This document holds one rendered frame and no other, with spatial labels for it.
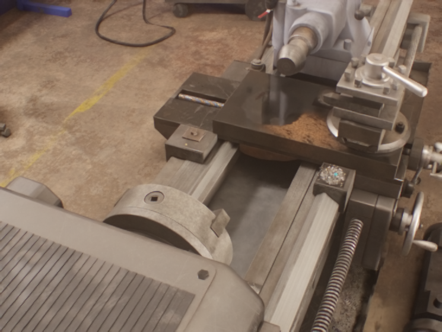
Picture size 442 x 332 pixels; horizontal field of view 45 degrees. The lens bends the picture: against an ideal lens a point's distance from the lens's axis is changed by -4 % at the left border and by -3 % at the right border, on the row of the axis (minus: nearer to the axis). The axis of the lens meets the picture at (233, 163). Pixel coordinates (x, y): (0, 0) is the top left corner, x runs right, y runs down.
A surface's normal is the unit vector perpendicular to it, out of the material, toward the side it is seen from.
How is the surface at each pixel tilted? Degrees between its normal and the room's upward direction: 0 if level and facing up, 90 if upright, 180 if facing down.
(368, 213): 90
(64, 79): 0
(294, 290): 36
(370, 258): 90
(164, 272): 0
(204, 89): 0
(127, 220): 90
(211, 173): 48
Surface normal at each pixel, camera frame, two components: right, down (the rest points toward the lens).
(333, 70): -0.39, 0.60
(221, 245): 0.85, -0.07
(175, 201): 0.21, -0.68
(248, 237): 0.02, -0.77
